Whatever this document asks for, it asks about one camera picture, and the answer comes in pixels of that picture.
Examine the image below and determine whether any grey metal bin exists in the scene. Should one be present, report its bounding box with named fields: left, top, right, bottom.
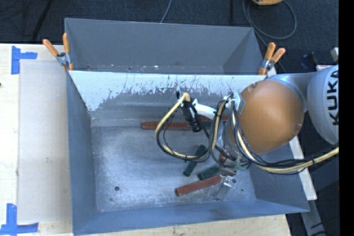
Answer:
left=64, top=18, right=311, bottom=236

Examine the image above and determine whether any dark green flat block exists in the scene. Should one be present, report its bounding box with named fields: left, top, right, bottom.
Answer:
left=183, top=144, right=208, bottom=177
left=197, top=165, right=221, bottom=181

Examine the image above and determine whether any black cylinder on white bracket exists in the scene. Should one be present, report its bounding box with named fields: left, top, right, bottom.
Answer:
left=179, top=93, right=217, bottom=133

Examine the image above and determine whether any red-brown flat block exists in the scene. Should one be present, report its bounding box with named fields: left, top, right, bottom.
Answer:
left=140, top=115, right=230, bottom=131
left=174, top=175, right=223, bottom=197

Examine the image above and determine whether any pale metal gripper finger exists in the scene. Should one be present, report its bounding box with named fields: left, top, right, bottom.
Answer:
left=211, top=175, right=238, bottom=201
left=218, top=166, right=238, bottom=177

